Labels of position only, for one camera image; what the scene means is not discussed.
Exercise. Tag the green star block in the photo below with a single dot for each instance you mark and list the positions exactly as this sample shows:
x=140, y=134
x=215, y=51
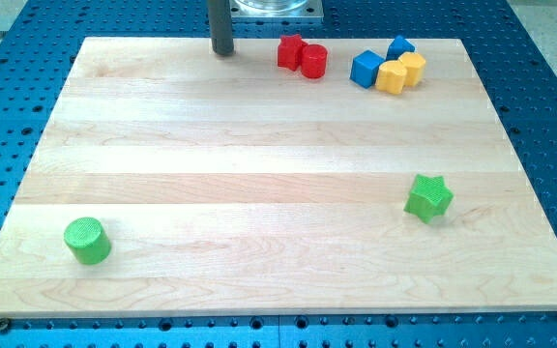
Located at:
x=428, y=197

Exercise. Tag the yellow hexagon block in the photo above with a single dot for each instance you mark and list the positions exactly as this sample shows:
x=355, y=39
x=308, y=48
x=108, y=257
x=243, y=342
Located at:
x=414, y=63

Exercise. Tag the red star block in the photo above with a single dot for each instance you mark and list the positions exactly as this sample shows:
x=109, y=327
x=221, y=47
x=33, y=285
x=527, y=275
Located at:
x=290, y=51

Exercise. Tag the yellow heart block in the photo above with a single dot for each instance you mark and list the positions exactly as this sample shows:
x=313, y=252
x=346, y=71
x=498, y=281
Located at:
x=391, y=77

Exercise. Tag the wooden board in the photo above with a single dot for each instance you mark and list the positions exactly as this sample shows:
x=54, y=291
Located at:
x=230, y=186

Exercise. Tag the red cylinder block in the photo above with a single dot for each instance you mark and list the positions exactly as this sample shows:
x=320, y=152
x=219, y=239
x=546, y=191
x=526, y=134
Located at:
x=314, y=60

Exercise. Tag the blue triangular block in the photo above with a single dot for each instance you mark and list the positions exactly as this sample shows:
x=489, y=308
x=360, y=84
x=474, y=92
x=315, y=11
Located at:
x=397, y=47

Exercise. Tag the green cylinder block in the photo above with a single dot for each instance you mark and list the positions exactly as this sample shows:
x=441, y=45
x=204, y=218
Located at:
x=87, y=240

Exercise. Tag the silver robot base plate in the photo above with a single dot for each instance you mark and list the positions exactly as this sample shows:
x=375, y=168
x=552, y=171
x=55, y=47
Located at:
x=307, y=11

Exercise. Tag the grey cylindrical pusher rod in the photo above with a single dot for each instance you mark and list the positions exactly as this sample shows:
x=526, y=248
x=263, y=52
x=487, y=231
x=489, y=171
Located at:
x=220, y=23

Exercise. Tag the blue cube block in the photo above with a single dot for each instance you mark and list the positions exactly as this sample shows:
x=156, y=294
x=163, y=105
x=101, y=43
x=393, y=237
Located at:
x=365, y=67

